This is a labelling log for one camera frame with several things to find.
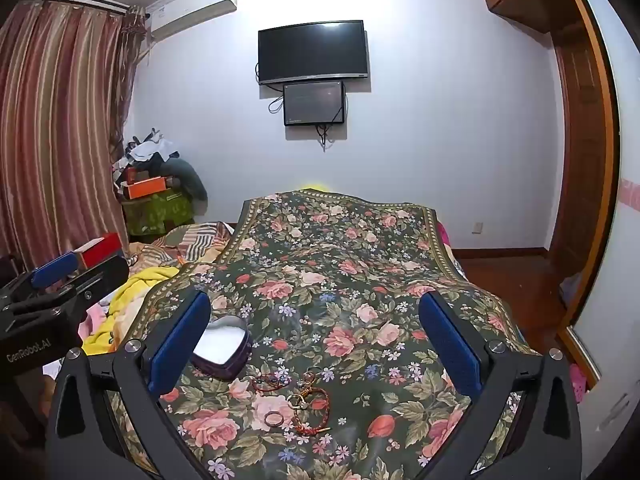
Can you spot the heart-shaped jewelry box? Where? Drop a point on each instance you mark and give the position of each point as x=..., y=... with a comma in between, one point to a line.
x=220, y=342

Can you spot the wooden door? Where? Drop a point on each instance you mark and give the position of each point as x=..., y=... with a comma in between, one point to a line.
x=580, y=160

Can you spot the wooden wardrobe frame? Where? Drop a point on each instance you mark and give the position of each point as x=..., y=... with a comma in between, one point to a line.
x=602, y=110

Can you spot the dark green garment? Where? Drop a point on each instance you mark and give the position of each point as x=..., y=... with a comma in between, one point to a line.
x=187, y=175

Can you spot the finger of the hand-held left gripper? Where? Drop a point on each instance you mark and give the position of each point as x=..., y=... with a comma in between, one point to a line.
x=105, y=275
x=52, y=268

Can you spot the wall socket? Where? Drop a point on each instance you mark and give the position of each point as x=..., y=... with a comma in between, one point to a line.
x=478, y=227

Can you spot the striped curtain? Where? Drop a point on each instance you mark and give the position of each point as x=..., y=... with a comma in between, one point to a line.
x=55, y=125

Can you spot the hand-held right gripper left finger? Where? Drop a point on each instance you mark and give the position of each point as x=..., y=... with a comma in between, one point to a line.
x=180, y=342

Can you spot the wall-mounted television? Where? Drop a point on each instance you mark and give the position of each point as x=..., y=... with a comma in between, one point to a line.
x=312, y=52

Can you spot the orange box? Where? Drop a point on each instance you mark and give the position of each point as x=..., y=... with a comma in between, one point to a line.
x=145, y=187

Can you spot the floral blanket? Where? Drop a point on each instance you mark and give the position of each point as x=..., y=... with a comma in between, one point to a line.
x=325, y=270

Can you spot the yellow blanket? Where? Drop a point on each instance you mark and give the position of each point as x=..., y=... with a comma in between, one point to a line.
x=135, y=290

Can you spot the white air conditioner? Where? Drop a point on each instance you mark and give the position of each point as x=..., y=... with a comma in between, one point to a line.
x=195, y=10

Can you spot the pink cloth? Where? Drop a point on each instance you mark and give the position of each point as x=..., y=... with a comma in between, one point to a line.
x=90, y=320

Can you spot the green patterned cloth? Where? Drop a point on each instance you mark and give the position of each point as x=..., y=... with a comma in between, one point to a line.
x=160, y=212

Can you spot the red box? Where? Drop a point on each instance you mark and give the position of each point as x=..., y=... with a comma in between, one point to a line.
x=102, y=249

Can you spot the pink bed sheet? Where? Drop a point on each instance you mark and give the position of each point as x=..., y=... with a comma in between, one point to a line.
x=444, y=240

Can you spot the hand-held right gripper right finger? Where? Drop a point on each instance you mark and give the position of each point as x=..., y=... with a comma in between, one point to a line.
x=450, y=347

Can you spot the pile of clothes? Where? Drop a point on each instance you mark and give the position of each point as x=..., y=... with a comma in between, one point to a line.
x=142, y=150

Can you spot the small wall monitor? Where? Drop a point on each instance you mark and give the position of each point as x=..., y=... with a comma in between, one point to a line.
x=314, y=104

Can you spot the striped quilt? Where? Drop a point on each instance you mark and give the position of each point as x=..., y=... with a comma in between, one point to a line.
x=195, y=240

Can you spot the white wardrobe sliding door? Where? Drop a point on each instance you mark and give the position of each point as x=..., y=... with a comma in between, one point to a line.
x=627, y=270

